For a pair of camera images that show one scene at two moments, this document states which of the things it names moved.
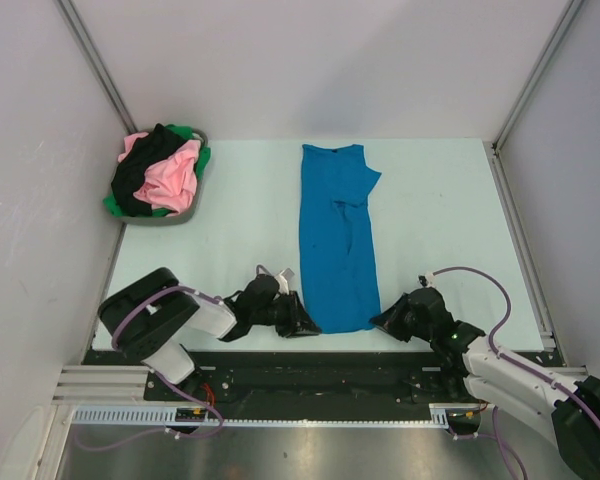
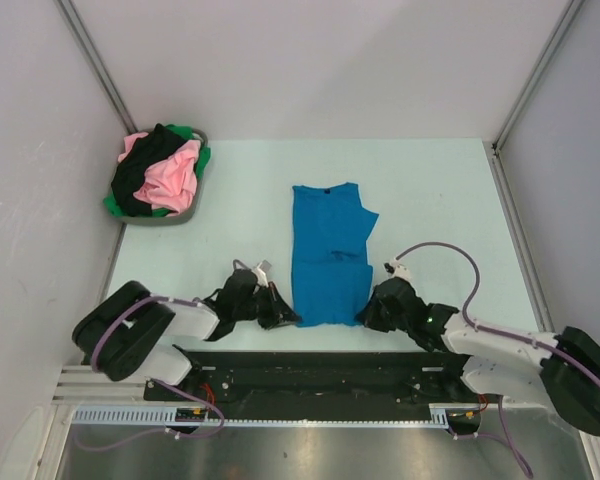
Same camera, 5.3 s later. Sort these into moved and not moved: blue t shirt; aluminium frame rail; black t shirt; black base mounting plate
Moved: blue t shirt
Not moved: aluminium frame rail; black t shirt; black base mounting plate
